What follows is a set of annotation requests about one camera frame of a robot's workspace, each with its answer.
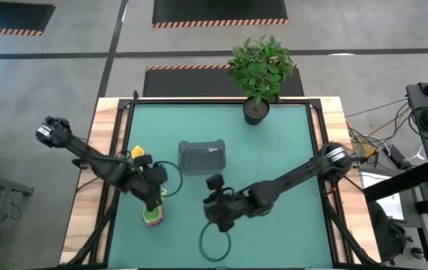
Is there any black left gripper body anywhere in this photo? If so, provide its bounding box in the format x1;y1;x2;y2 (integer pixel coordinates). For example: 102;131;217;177
129;164;169;203

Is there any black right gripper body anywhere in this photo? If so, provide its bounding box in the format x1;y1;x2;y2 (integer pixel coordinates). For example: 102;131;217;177
202;189;254;234

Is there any green measuring cup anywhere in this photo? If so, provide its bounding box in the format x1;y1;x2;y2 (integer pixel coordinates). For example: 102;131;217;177
141;187;169;228

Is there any yellow measuring cup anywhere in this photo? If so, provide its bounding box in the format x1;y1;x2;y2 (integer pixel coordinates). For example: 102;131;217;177
130;145;145;161

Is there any grey translucent plastic basket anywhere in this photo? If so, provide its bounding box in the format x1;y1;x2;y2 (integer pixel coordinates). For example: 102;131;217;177
178;138;227;176

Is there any black hazard-striped floor mat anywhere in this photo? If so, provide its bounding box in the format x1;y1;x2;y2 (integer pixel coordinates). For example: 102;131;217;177
151;0;290;30
0;0;57;38
142;64;306;98

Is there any potted plant in black pot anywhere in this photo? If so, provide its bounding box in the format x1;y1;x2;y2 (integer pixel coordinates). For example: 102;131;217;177
227;34;298;127

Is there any white paper sheet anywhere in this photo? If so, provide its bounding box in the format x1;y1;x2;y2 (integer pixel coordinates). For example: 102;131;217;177
358;170;406;221

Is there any black bag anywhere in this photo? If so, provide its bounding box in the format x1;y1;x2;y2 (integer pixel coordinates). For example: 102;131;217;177
366;200;413;263

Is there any black power strip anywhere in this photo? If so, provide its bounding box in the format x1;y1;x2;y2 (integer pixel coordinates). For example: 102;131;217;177
382;144;409;170

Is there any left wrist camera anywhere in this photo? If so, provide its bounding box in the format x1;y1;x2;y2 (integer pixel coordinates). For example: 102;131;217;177
133;154;154;168

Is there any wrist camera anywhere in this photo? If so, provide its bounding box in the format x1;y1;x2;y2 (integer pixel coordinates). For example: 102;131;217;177
133;154;154;168
205;173;226;193

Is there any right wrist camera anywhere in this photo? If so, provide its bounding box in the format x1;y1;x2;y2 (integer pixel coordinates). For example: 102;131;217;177
205;173;226;193

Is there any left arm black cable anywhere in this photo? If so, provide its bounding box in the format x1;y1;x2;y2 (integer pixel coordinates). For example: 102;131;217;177
152;160;184;199

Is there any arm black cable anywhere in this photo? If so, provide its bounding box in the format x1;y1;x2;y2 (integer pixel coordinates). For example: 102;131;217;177
198;220;232;263
152;160;184;199

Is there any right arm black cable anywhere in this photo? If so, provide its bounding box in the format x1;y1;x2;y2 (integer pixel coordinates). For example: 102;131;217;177
198;220;232;263

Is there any yellow cable connector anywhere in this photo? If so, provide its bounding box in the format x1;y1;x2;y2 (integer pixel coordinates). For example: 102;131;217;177
361;143;379;158

